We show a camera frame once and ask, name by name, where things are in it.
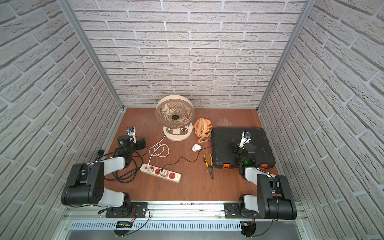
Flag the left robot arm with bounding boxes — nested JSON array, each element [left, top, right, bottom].
[[61, 135, 147, 208]]

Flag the white fan power cable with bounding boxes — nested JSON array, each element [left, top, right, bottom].
[[146, 128, 170, 172]]

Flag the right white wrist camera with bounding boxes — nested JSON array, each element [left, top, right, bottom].
[[240, 132, 251, 148]]

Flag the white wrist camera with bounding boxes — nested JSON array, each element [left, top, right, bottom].
[[126, 127, 136, 143], [240, 132, 251, 148]]

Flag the small orange desk fan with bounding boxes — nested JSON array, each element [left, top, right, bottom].
[[194, 118, 213, 143]]

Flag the beige red power strip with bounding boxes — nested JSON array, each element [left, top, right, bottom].
[[140, 164, 182, 183]]

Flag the large beige desk fan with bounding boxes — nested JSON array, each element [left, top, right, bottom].
[[155, 95, 195, 142]]

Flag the black small fan USB cable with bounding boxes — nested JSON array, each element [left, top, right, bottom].
[[161, 143, 213, 172]]

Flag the black tool case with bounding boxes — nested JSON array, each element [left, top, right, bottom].
[[212, 127, 276, 169]]

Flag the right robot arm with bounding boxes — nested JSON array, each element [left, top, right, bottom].
[[230, 137, 297, 220]]

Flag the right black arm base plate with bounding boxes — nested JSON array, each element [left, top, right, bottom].
[[224, 203, 259, 219]]

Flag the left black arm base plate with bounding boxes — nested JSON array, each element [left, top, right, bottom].
[[106, 202, 148, 219]]

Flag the black power strip cable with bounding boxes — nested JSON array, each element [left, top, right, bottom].
[[95, 148, 148, 184]]

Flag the aluminium front frame rail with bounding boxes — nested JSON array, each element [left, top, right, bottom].
[[61, 199, 310, 222]]

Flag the yellow black pliers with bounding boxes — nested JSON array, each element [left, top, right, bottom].
[[203, 154, 214, 180]]

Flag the white round adapter plug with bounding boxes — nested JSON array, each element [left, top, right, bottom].
[[192, 144, 202, 152]]

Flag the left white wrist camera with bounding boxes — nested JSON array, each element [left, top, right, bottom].
[[126, 127, 136, 143]]

